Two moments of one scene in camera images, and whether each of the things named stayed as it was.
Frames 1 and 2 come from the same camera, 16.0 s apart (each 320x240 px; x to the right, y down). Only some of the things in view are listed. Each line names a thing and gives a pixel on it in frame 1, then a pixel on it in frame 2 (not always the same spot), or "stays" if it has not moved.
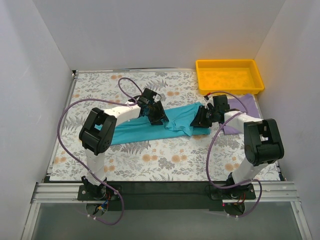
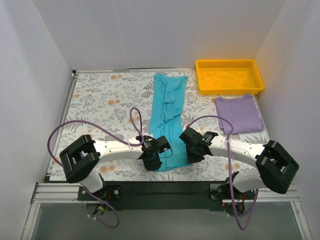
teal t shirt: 179,122 -> 166,120
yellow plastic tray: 235,76 stays
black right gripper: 202,116 -> 190,155
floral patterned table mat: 217,157 stays
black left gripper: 155,113 -> 152,163
